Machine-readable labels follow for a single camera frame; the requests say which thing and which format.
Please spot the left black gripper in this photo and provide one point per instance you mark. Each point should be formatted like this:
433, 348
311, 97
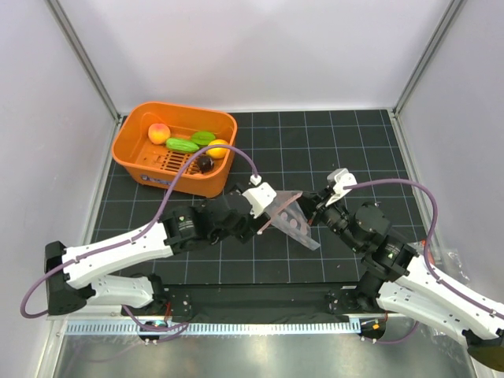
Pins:
251, 226

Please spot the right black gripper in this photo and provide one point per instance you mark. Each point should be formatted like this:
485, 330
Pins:
313, 204

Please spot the pink dotted zip bag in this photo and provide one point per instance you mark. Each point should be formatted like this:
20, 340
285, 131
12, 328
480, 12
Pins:
286, 216

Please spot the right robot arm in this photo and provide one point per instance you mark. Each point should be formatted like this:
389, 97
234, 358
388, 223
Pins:
386, 256

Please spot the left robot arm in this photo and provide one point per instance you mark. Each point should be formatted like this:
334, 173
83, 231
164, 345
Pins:
83, 275

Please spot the spare clear zip bags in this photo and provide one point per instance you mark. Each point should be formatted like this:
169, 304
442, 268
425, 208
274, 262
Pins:
449, 264

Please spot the dark purple toy fruit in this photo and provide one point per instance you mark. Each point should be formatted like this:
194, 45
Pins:
205, 164

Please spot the yellow orange toy fruit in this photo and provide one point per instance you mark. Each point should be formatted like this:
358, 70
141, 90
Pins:
219, 152

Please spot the small green toy vegetable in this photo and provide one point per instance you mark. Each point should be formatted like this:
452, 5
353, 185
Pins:
203, 138

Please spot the long green toy vegetable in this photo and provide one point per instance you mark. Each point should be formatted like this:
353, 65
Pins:
183, 146

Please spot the orange plastic basket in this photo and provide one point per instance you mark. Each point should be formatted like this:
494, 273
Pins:
156, 166

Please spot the black base bar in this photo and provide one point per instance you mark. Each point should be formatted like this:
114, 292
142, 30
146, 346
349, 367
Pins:
275, 303

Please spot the peach toy fruit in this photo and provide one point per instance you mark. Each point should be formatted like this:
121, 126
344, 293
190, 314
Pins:
158, 133

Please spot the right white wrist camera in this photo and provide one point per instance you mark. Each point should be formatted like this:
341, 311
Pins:
338, 181

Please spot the white slotted cable duct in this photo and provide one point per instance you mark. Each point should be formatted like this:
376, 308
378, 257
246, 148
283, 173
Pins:
128, 327

